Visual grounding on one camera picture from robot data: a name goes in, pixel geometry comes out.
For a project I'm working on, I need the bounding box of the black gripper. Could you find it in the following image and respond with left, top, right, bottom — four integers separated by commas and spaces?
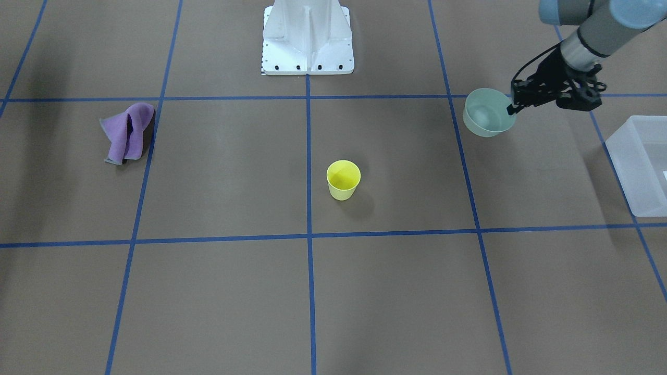
507, 44, 577, 116

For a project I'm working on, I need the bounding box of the mint green bowl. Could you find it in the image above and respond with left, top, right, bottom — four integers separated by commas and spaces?
463, 88, 517, 138

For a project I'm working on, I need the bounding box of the yellow plastic cup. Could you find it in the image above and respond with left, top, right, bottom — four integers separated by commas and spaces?
326, 160, 361, 201

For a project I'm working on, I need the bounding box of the purple cloth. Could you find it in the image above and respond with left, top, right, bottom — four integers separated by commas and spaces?
99, 102, 156, 165

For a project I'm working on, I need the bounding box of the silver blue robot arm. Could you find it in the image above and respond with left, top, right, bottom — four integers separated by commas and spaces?
507, 1, 666, 116

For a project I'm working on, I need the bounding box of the clear plastic box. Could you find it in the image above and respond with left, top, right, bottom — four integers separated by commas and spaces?
605, 116, 666, 217

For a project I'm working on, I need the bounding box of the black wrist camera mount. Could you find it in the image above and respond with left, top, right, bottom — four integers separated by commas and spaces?
555, 64, 607, 112

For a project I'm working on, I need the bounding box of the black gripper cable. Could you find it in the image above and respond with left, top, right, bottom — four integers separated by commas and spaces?
511, 43, 562, 86

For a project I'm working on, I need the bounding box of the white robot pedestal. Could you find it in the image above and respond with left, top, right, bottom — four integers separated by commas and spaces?
261, 1, 355, 76

